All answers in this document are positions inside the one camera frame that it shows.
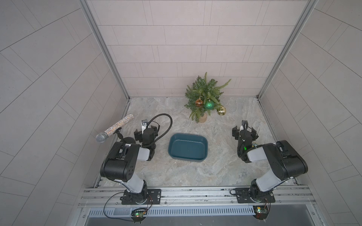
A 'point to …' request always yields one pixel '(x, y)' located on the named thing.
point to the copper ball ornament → (199, 102)
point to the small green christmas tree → (202, 97)
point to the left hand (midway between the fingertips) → (147, 125)
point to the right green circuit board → (261, 212)
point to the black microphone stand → (126, 140)
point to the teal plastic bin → (188, 147)
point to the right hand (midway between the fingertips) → (243, 125)
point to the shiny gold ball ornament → (221, 110)
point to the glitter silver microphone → (102, 137)
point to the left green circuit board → (138, 214)
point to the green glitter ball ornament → (209, 105)
